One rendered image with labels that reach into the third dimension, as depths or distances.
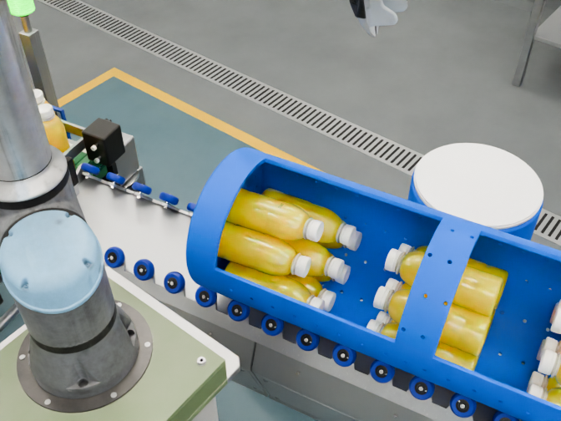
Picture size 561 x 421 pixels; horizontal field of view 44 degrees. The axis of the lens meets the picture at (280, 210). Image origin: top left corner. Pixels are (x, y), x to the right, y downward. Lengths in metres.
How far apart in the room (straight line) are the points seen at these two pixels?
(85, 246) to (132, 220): 0.76
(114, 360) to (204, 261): 0.33
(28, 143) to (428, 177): 0.93
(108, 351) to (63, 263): 0.17
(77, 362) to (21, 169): 0.26
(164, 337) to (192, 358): 0.06
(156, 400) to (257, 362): 0.47
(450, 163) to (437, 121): 1.90
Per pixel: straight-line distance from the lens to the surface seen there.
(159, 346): 1.03
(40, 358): 0.99
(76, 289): 0.86
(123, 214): 1.64
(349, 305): 1.39
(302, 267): 1.24
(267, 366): 1.42
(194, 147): 3.28
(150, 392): 0.99
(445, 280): 1.12
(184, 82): 3.73
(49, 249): 0.87
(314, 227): 1.24
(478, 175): 1.59
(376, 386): 1.33
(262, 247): 1.25
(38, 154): 0.92
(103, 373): 0.98
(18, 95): 0.87
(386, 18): 1.03
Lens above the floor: 2.05
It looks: 44 degrees down
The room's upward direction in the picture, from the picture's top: straight up
